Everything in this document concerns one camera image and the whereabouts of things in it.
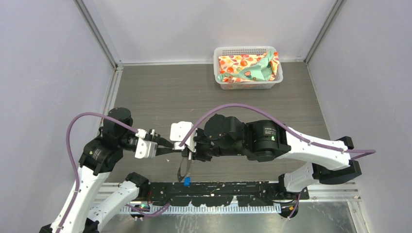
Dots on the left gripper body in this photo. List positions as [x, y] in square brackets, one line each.
[153, 135]

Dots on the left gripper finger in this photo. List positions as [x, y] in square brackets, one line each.
[164, 143]
[163, 151]

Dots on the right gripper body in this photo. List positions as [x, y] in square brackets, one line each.
[204, 149]

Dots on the large metal keyring disc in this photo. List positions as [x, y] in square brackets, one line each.
[184, 169]

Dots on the blue key tag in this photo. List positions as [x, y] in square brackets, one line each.
[186, 182]

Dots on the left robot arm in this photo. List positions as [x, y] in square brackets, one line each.
[95, 165]

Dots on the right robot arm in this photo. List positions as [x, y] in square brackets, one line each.
[264, 141]

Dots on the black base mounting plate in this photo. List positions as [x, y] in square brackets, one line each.
[215, 194]

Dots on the white plastic basket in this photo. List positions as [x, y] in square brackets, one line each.
[238, 50]

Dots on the floral patterned cloth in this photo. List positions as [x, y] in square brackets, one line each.
[248, 67]

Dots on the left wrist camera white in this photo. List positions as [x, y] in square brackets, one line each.
[145, 144]

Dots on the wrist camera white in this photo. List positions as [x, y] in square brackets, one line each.
[178, 133]
[145, 144]

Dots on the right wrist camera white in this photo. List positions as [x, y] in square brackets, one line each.
[178, 133]

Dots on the aluminium frame rail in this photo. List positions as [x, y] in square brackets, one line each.
[315, 193]

